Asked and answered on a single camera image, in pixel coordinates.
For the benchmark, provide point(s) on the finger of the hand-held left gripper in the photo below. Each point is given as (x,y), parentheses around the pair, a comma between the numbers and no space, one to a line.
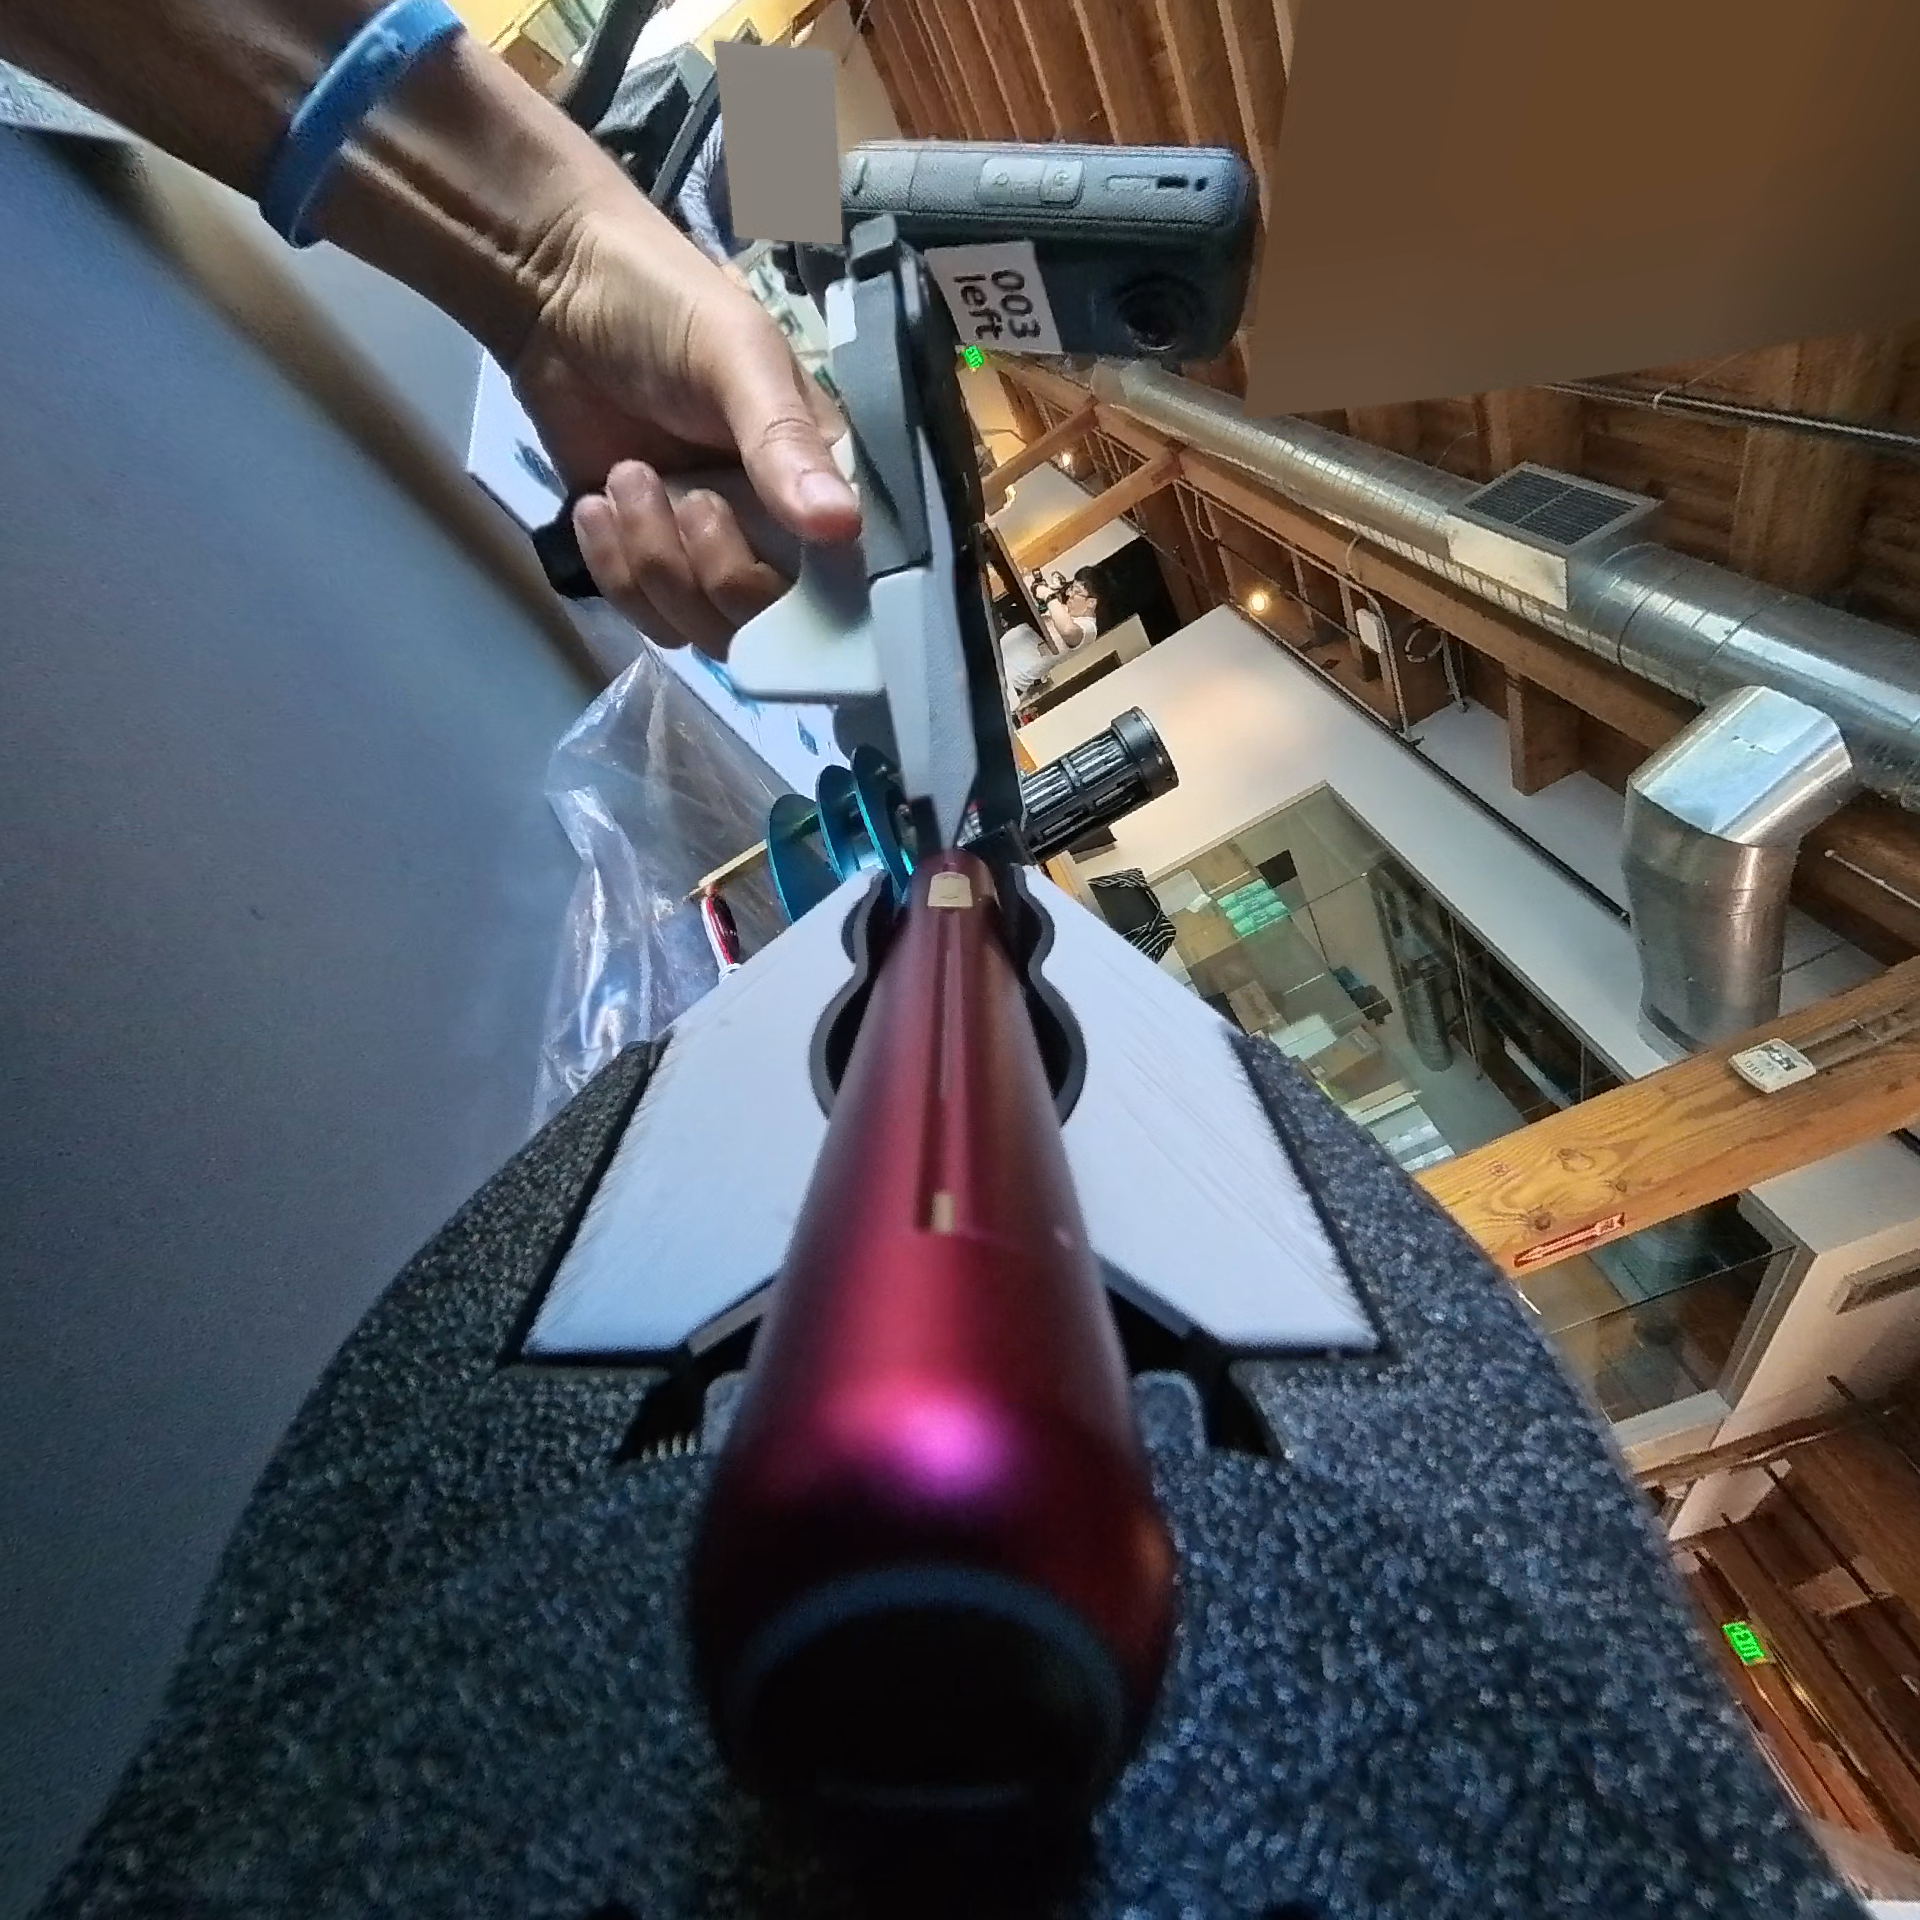
(931,690)
(994,720)

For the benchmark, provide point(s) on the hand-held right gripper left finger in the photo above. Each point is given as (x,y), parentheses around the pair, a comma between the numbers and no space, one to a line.
(675,1184)

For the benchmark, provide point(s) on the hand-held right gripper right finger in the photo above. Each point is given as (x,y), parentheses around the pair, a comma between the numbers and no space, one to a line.
(1214,1184)

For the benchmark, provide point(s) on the red electric screwdriver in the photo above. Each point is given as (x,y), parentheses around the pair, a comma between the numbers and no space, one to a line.
(931,1350)

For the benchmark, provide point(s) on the person's left forearm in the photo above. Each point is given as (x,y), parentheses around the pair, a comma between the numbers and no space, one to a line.
(181,91)

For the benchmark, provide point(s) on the person's left hand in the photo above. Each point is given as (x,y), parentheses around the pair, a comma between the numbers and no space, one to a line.
(675,375)

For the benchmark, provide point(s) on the black screwdriver bit holder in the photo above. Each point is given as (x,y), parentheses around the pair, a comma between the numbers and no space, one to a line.
(1094,781)

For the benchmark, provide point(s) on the striped cloth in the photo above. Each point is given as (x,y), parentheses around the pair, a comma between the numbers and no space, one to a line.
(1140,914)

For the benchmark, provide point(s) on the clear plastic bag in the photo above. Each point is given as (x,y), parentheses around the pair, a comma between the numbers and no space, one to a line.
(630,841)

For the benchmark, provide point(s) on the printed instruction sheet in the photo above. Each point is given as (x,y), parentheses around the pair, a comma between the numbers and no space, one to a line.
(510,451)

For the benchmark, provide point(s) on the blue wristband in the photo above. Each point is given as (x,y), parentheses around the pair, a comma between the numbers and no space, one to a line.
(353,104)

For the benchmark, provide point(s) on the wooden support post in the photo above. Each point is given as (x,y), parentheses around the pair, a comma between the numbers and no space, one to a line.
(1681,1111)

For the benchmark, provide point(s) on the white wall thermostat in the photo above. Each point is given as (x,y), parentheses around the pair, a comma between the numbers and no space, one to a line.
(1770,1063)

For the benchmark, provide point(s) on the silver ventilation duct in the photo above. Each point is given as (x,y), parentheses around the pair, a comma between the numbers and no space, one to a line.
(1650,600)

